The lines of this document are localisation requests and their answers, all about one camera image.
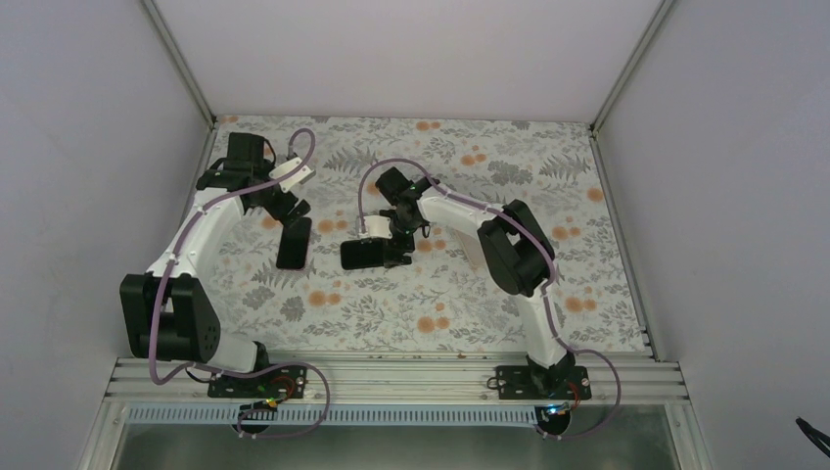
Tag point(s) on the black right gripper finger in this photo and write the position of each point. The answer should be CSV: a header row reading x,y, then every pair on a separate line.
x,y
399,245
396,258

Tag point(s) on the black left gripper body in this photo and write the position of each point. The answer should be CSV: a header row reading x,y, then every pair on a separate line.
x,y
264,195

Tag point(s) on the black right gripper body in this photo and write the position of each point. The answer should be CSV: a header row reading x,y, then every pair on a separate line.
x,y
411,225

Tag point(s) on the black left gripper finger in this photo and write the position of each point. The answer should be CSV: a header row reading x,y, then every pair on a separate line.
x,y
283,214
301,209

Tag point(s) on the magenta phone black screen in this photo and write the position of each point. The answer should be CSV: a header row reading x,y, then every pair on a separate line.
x,y
293,246

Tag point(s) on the cream phone case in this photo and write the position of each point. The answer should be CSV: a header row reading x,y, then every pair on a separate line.
x,y
472,249

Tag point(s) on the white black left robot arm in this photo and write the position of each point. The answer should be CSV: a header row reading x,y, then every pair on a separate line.
x,y
169,317

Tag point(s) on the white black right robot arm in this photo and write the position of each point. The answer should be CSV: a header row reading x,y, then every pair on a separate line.
x,y
518,259

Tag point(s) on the black object at edge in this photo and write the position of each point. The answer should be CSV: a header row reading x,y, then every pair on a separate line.
x,y
819,439

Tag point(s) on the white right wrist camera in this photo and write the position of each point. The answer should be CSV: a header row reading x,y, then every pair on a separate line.
x,y
375,227

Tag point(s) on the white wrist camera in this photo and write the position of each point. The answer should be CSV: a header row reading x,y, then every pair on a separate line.
x,y
375,227
291,173

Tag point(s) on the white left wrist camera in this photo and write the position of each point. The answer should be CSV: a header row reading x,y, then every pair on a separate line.
x,y
291,173

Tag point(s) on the left aluminium corner post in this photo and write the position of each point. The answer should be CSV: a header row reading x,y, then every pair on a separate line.
x,y
180,63

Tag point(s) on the aluminium corner post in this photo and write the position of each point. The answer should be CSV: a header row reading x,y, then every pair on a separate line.
x,y
180,63
640,49

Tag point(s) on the grey slotted cable duct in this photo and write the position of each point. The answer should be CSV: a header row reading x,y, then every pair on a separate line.
x,y
336,414

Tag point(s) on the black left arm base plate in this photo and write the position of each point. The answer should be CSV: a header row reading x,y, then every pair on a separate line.
x,y
286,382

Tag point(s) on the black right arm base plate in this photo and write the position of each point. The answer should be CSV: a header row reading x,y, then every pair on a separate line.
x,y
513,382

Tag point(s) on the aluminium front rail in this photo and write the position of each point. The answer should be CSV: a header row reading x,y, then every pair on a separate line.
x,y
441,378

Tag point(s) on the right aluminium corner post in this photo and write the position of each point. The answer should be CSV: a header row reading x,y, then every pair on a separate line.
x,y
640,49

